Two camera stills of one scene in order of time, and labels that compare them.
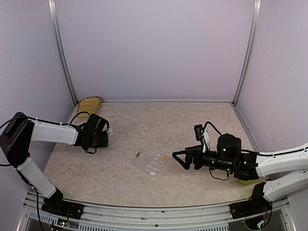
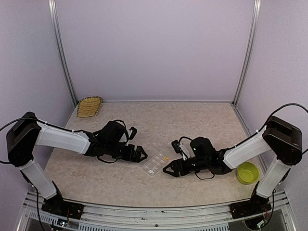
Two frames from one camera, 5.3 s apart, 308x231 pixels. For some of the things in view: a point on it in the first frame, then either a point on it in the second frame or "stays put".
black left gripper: x=105 y=143 -> x=129 y=156
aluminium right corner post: x=256 y=20 stays put
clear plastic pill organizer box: x=155 y=165 stays put
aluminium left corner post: x=53 y=11 stays put
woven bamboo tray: x=91 y=104 stays put
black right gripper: x=196 y=153 -> x=174 y=166
